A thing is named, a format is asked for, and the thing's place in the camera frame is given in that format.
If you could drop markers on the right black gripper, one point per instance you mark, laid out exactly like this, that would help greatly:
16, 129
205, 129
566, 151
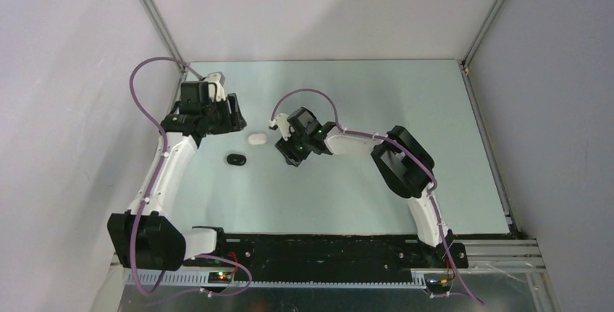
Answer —
293, 156

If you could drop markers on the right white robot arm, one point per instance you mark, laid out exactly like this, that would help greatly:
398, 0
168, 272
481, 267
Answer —
405, 166

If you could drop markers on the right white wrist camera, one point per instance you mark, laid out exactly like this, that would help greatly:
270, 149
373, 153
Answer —
280, 122

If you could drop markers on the left controller circuit board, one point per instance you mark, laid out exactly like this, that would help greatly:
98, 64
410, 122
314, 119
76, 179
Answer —
220, 278

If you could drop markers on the right aluminium frame post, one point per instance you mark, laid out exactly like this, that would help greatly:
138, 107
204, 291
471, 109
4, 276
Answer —
484, 28

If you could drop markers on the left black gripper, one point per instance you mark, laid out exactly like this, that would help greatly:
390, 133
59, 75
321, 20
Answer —
233, 121

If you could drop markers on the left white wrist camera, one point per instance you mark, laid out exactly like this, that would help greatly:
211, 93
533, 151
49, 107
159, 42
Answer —
215, 86

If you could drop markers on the right controller circuit board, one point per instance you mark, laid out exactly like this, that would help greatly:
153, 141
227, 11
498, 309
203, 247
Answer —
438, 287

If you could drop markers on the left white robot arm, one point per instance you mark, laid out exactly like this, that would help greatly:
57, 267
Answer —
144, 236

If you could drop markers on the aluminium frame post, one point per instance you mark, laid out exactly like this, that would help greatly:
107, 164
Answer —
484, 28
161, 28

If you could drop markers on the black earbud charging case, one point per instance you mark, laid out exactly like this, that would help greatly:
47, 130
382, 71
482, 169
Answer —
236, 159

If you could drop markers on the controller circuit board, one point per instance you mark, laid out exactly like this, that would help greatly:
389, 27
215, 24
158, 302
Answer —
438, 287
220, 278

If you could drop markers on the left aluminium frame post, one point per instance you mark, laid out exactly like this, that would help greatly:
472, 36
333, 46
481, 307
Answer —
161, 28

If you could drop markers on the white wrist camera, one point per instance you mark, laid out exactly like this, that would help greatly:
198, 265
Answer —
280, 122
215, 86

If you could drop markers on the white earbud charging case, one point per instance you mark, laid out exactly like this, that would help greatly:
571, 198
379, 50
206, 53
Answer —
257, 139

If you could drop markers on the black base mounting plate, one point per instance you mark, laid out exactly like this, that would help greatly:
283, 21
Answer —
342, 259

